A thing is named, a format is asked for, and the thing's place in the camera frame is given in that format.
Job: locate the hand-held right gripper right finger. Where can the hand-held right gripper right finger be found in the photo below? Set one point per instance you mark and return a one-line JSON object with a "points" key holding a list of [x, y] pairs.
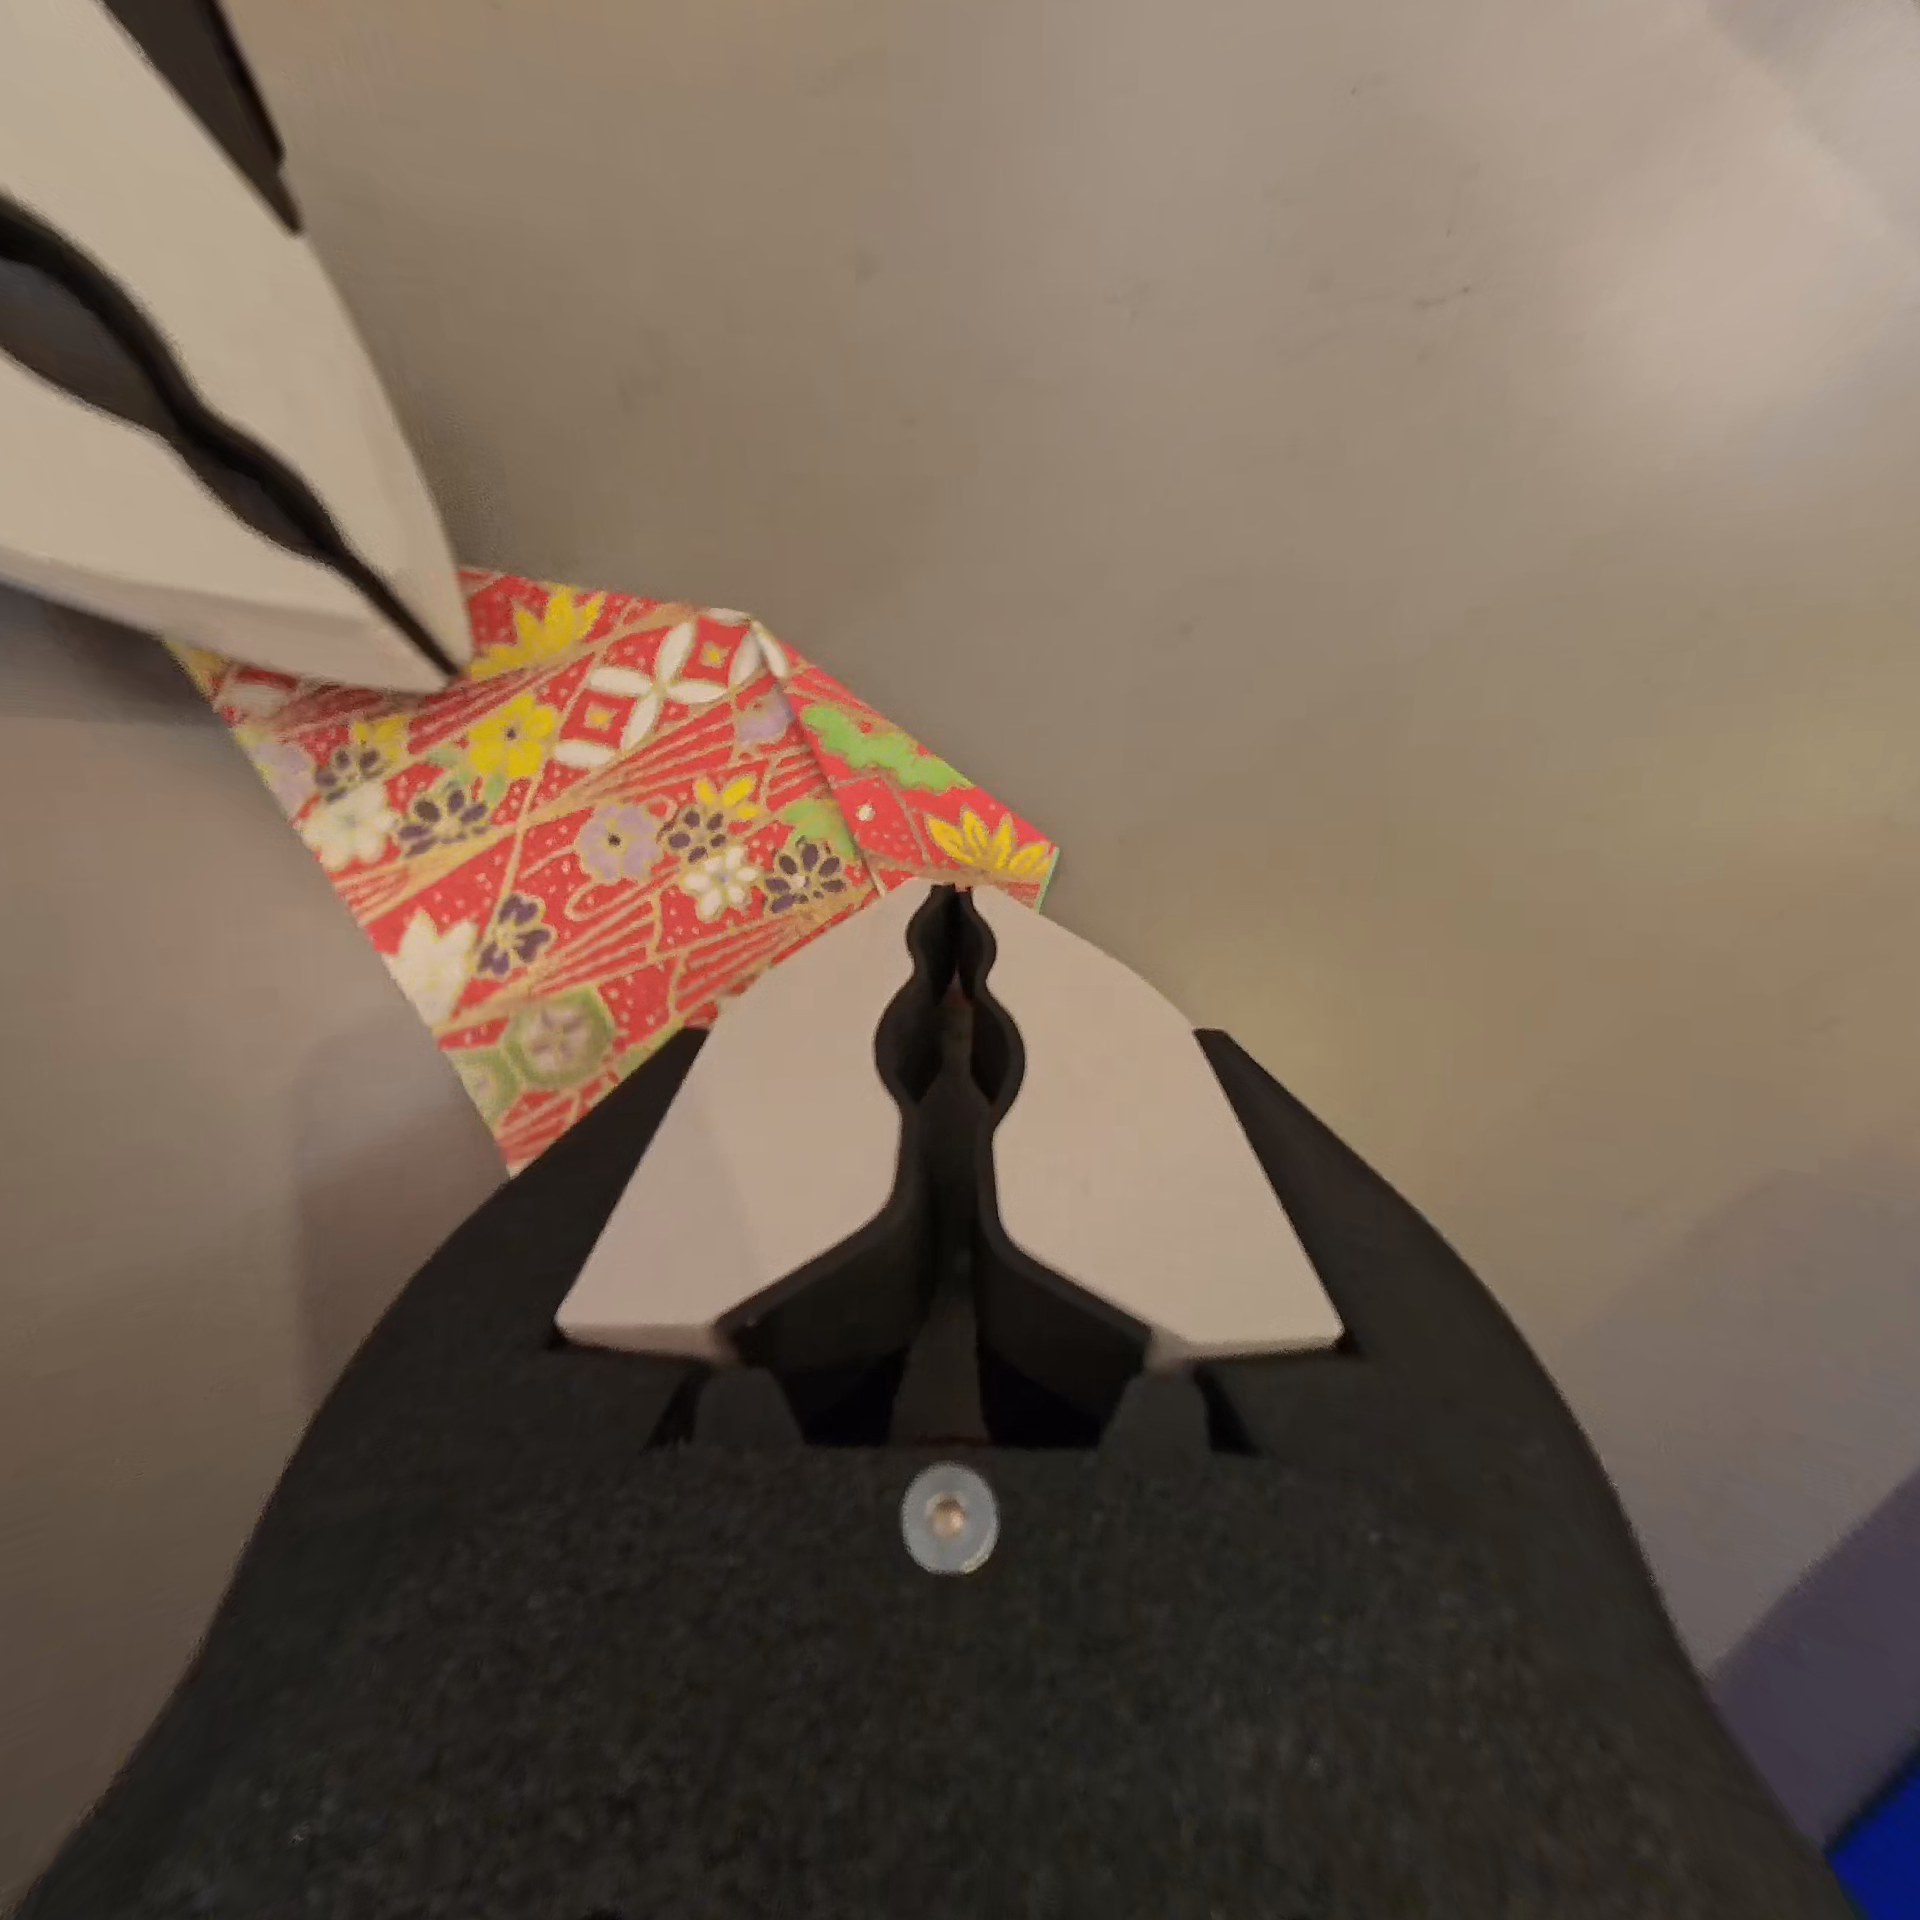
{"points": [[1141, 1172]]}

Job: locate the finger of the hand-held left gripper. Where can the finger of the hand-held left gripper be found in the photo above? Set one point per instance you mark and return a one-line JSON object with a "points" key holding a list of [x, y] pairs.
{"points": [[225, 301], [136, 557]]}

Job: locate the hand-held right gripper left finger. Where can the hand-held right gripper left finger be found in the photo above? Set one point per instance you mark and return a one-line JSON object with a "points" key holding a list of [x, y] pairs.
{"points": [[781, 1156]]}

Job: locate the red floral green-backed origami paper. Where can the red floral green-backed origami paper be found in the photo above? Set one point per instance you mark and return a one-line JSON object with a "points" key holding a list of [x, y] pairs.
{"points": [[600, 839]]}

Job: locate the blue plastic bin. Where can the blue plastic bin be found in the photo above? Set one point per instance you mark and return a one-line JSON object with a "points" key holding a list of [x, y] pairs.
{"points": [[1883, 1853]]}

